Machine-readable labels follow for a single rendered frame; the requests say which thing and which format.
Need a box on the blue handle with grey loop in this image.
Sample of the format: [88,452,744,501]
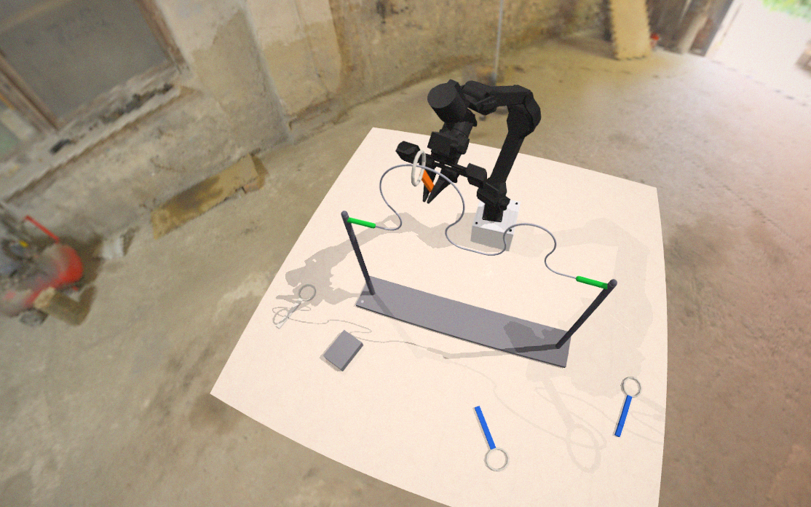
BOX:
[615,376,642,437]
[475,406,510,471]

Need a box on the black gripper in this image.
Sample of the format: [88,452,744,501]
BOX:
[395,127,487,204]

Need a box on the orange handle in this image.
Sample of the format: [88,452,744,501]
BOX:
[411,149,434,193]

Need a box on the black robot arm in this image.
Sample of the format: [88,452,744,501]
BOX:
[427,79,542,222]

